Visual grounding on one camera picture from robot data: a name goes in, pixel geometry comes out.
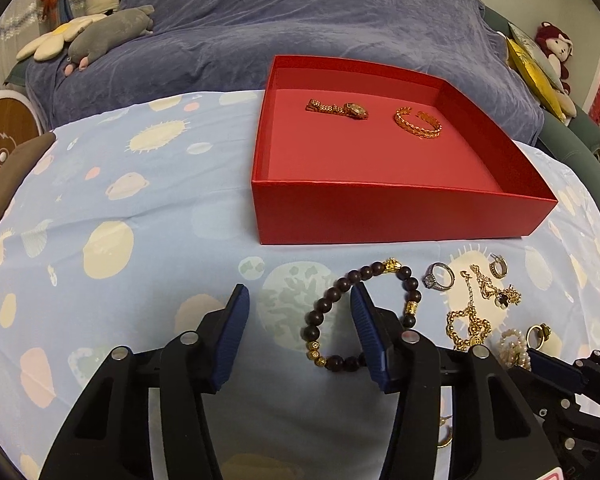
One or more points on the grey-green cushion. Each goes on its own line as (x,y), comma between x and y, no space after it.
(537,55)

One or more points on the gold black flower pendant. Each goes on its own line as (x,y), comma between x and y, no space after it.
(504,298)

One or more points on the blue-grey sofa cover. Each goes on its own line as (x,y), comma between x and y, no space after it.
(229,45)

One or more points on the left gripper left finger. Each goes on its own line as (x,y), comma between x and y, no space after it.
(220,333)

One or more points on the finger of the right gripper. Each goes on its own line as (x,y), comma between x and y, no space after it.
(554,370)

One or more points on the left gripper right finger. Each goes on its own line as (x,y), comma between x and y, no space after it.
(380,334)

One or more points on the green sofa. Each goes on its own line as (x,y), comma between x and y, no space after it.
(576,146)

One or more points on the red monkey plush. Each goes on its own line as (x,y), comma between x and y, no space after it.
(558,48)

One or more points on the silver hoop earring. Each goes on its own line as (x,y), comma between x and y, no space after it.
(498,266)

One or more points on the round wooden white device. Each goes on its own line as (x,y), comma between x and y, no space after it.
(18,122)

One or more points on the small gold hoop earring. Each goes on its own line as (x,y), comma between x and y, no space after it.
(445,431)

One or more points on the blue planet print tablecloth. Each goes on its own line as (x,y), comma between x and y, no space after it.
(138,222)

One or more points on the brown leather case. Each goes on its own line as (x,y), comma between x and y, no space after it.
(19,164)

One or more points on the gold chain bangle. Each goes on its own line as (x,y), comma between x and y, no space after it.
(417,122)

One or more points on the white curtain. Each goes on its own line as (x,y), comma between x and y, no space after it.
(20,23)

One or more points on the grey plush toy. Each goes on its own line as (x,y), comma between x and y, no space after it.
(100,37)

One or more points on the red cardboard tray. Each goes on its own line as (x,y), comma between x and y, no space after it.
(326,179)

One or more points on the white flower plush cushion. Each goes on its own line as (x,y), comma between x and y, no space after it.
(49,45)

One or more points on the gold cushion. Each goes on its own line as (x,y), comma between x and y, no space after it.
(534,77)

